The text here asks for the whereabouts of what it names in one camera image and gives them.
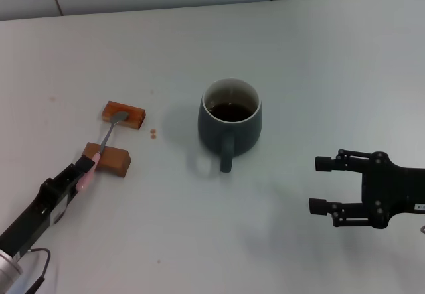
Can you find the grey ceramic cup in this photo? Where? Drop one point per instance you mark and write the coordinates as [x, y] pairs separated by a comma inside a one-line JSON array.
[[212, 134]]

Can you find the light brown arched wooden block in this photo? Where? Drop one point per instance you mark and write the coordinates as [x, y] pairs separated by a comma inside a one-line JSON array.
[[114, 161]]

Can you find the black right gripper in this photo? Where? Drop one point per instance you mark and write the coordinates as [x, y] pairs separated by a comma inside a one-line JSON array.
[[391, 191]]

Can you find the reddish brown wooden block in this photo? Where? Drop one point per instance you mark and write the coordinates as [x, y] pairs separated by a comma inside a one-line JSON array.
[[134, 115]]

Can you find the dark brown coffee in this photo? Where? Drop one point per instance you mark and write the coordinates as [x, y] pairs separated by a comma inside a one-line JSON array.
[[229, 113]]

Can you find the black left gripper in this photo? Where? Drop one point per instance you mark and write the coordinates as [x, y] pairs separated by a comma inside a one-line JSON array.
[[33, 217]]

